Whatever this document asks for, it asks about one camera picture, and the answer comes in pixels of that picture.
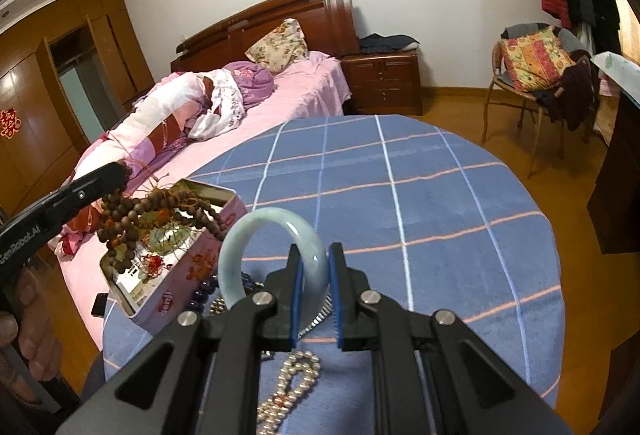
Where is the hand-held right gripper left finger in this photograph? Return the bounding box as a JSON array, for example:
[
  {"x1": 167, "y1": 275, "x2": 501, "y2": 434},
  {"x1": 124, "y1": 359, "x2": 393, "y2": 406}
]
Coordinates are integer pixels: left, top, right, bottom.
[{"x1": 55, "y1": 242, "x2": 307, "y2": 435}]

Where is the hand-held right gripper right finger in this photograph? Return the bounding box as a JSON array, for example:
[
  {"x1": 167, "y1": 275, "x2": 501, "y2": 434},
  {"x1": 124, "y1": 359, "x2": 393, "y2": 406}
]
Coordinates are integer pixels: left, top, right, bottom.
[{"x1": 327, "y1": 242, "x2": 576, "y2": 435}]

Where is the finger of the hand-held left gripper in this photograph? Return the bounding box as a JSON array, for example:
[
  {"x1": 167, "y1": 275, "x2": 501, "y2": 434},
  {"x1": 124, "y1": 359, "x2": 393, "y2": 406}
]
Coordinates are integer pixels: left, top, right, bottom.
[{"x1": 30, "y1": 162, "x2": 134, "y2": 231}]

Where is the brown wooden bead necklace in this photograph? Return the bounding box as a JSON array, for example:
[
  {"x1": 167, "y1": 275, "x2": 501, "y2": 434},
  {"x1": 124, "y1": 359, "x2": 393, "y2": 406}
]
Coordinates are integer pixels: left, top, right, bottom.
[{"x1": 95, "y1": 165, "x2": 232, "y2": 274}]

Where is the pale jade bangle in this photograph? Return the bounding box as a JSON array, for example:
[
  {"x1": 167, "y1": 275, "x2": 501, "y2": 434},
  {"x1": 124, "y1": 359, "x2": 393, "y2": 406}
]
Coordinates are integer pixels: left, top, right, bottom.
[{"x1": 217, "y1": 208, "x2": 331, "y2": 316}]

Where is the green jade pendant red cord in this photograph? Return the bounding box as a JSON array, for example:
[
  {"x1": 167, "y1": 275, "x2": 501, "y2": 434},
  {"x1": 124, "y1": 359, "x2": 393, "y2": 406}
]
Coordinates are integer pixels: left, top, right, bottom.
[{"x1": 135, "y1": 222, "x2": 197, "y2": 277}]

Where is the pink tin box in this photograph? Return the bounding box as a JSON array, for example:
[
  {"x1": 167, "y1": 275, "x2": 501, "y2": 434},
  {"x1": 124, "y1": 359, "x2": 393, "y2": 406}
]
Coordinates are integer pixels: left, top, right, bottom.
[{"x1": 99, "y1": 178, "x2": 249, "y2": 336}]

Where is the person's left hand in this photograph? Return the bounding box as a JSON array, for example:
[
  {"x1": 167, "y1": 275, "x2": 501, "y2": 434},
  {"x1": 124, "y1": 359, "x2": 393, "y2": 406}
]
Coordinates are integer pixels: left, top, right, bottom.
[{"x1": 0, "y1": 265, "x2": 66, "y2": 409}]

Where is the metal watch band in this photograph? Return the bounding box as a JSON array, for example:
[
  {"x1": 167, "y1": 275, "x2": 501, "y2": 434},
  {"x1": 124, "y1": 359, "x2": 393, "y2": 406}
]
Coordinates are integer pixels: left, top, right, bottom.
[{"x1": 296, "y1": 295, "x2": 334, "y2": 341}]

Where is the printed paper sheet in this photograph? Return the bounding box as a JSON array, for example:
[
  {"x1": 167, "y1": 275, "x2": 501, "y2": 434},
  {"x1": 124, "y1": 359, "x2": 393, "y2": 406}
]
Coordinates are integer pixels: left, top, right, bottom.
[{"x1": 107, "y1": 215, "x2": 201, "y2": 307}]

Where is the red knot ornament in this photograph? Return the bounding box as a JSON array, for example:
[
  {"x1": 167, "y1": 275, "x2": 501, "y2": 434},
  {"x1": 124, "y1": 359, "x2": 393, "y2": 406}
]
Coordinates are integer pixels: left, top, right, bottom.
[{"x1": 0, "y1": 108, "x2": 24, "y2": 139}]

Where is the pink patchwork quilt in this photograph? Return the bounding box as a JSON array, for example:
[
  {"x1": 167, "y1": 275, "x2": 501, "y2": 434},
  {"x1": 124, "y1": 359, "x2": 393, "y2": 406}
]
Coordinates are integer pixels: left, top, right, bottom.
[{"x1": 55, "y1": 70, "x2": 249, "y2": 257}]

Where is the blue plaid tablecloth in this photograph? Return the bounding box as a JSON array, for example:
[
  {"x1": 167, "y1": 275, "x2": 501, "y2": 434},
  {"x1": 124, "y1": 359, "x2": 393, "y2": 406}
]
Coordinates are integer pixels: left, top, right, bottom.
[{"x1": 102, "y1": 114, "x2": 567, "y2": 435}]

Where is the wooden wardrobe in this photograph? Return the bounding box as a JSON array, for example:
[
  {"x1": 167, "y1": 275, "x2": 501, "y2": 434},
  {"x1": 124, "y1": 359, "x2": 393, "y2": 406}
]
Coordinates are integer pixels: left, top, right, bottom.
[{"x1": 0, "y1": 0, "x2": 156, "y2": 216}]

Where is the bed with pink sheet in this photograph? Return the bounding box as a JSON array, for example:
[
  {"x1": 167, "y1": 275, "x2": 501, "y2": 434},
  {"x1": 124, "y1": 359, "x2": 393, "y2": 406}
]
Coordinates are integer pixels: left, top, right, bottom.
[{"x1": 50, "y1": 52, "x2": 352, "y2": 352}]

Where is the purple cloth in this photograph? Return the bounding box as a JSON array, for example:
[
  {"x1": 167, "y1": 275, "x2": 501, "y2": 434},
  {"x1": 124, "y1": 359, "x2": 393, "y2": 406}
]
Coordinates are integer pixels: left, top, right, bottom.
[{"x1": 222, "y1": 60, "x2": 279, "y2": 109}]

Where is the wooden nightstand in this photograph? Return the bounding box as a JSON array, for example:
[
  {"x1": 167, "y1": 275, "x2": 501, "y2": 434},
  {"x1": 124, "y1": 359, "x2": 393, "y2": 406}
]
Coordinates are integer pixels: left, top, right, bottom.
[{"x1": 341, "y1": 49, "x2": 424, "y2": 117}]

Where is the floral pillow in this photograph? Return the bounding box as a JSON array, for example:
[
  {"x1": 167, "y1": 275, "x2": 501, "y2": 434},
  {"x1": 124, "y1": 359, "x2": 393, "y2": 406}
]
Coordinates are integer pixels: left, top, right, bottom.
[{"x1": 244, "y1": 18, "x2": 309, "y2": 75}]

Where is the dark folded clothing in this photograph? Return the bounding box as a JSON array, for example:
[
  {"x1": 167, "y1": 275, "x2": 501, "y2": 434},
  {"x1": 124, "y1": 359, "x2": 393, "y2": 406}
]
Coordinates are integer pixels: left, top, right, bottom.
[{"x1": 357, "y1": 34, "x2": 421, "y2": 56}]

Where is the wooden chair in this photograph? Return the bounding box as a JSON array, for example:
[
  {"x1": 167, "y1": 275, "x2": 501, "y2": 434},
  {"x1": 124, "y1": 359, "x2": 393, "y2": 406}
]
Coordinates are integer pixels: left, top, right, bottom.
[{"x1": 481, "y1": 22, "x2": 601, "y2": 179}]

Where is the wooden headboard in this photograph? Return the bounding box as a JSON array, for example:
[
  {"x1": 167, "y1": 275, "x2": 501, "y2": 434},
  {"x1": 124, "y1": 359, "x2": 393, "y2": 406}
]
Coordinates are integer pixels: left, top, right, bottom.
[{"x1": 170, "y1": 0, "x2": 359, "y2": 74}]

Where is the dark wooden desk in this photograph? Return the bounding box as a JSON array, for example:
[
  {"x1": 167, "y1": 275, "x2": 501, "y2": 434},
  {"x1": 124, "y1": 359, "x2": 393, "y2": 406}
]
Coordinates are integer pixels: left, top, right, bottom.
[{"x1": 586, "y1": 90, "x2": 640, "y2": 257}]

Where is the colourful patchwork cushion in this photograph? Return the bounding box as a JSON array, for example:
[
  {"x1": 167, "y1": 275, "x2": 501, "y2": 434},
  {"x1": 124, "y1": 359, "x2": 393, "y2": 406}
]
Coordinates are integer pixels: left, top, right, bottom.
[{"x1": 500, "y1": 28, "x2": 576, "y2": 92}]

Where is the dark brown garment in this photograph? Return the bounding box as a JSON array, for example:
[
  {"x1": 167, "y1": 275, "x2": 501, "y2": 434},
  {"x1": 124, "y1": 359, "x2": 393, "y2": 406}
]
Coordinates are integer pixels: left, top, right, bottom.
[{"x1": 532, "y1": 50, "x2": 599, "y2": 131}]

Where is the grey garment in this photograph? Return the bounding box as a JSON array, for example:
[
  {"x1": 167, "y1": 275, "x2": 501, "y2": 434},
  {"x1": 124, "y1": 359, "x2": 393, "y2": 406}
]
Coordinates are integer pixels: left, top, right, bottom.
[{"x1": 502, "y1": 22, "x2": 592, "y2": 62}]

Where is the white leaf-print desk cover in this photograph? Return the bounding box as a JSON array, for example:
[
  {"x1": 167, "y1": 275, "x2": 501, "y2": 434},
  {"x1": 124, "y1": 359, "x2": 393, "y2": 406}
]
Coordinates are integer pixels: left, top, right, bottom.
[{"x1": 592, "y1": 51, "x2": 640, "y2": 106}]

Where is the white pearl necklace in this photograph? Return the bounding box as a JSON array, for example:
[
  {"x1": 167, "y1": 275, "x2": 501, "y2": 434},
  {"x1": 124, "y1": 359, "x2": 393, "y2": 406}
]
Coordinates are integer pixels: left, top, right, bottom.
[{"x1": 256, "y1": 349, "x2": 322, "y2": 435}]

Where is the purple bead bracelet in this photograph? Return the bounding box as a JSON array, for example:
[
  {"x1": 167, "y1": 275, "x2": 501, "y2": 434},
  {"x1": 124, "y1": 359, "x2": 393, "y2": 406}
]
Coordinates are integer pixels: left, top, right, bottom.
[{"x1": 192, "y1": 272, "x2": 262, "y2": 317}]

